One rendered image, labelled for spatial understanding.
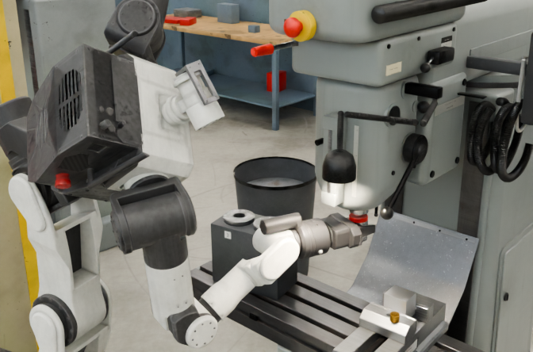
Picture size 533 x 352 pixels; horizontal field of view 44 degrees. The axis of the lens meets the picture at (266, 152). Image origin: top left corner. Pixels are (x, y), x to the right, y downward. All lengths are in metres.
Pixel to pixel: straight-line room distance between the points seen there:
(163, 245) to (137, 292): 2.55
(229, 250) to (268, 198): 1.65
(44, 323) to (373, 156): 0.89
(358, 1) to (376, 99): 0.26
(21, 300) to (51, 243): 1.61
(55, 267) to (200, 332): 0.44
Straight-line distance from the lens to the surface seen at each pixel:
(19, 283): 3.20
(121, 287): 3.92
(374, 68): 1.38
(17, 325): 3.29
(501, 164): 1.65
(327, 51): 1.44
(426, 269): 2.01
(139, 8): 1.45
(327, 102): 1.51
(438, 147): 1.67
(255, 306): 1.88
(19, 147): 1.63
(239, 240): 1.87
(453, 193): 1.95
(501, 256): 2.04
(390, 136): 1.51
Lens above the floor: 1.96
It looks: 19 degrees down
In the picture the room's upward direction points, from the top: straight up
